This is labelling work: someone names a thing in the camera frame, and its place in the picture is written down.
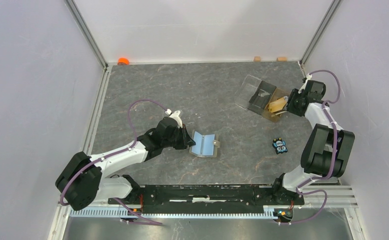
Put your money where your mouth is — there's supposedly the black blue owl sticker toy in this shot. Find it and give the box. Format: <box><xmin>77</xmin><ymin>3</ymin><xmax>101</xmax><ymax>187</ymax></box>
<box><xmin>272</xmin><ymin>138</ymin><xmax>288</xmax><ymax>155</ymax></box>

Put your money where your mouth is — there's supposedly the orange round cap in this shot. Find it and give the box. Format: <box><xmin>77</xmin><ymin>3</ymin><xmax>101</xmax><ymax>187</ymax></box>
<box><xmin>117</xmin><ymin>57</ymin><xmax>130</xmax><ymax>66</ymax></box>

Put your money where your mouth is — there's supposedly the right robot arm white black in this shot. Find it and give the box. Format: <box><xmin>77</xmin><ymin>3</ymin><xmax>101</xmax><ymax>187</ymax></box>
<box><xmin>271</xmin><ymin>80</ymin><xmax>355</xmax><ymax>204</ymax></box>

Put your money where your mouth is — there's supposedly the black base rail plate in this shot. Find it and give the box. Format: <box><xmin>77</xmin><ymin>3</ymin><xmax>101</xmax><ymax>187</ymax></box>
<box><xmin>121</xmin><ymin>184</ymin><xmax>305</xmax><ymax>214</ymax></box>

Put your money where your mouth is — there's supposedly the clear three-compartment plastic box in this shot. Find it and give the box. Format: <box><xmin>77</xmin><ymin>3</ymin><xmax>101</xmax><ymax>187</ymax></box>
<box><xmin>234</xmin><ymin>74</ymin><xmax>290</xmax><ymax>123</ymax></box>

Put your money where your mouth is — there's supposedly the olive card holder wallet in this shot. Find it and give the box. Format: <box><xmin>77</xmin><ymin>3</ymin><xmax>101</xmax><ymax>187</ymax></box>
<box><xmin>189</xmin><ymin>131</ymin><xmax>221</xmax><ymax>158</ymax></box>

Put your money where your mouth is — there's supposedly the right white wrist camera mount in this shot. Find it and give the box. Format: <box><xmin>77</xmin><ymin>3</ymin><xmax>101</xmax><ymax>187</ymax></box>
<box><xmin>298</xmin><ymin>73</ymin><xmax>312</xmax><ymax>94</ymax></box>

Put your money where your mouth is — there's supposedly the white slotted cable duct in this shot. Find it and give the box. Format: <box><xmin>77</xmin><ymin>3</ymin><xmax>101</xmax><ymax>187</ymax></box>
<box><xmin>69</xmin><ymin>206</ymin><xmax>278</xmax><ymax>220</ymax></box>

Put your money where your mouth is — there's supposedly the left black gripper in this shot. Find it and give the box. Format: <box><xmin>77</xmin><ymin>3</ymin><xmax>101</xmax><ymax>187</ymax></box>
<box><xmin>162</xmin><ymin>123</ymin><xmax>196</xmax><ymax>150</ymax></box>

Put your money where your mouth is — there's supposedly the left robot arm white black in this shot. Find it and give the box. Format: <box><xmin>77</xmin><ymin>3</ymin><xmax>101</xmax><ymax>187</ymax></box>
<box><xmin>55</xmin><ymin>117</ymin><xmax>196</xmax><ymax>211</ymax></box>

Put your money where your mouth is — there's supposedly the silver credit card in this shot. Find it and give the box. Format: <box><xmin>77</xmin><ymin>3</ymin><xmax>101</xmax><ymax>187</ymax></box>
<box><xmin>270</xmin><ymin>110</ymin><xmax>287</xmax><ymax>118</ymax></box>

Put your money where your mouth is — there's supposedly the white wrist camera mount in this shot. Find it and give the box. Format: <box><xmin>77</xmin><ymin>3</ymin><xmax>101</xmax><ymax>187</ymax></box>
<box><xmin>298</xmin><ymin>73</ymin><xmax>312</xmax><ymax>94</ymax></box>
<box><xmin>165</xmin><ymin>108</ymin><xmax>183</xmax><ymax>128</ymax></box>

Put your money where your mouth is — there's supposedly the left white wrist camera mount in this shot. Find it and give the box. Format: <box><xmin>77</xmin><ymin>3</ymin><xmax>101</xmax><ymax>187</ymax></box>
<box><xmin>165</xmin><ymin>108</ymin><xmax>183</xmax><ymax>128</ymax></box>

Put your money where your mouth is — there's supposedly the gold credit card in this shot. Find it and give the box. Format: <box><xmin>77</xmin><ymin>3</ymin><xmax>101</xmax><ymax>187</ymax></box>
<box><xmin>267</xmin><ymin>96</ymin><xmax>288</xmax><ymax>113</ymax></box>

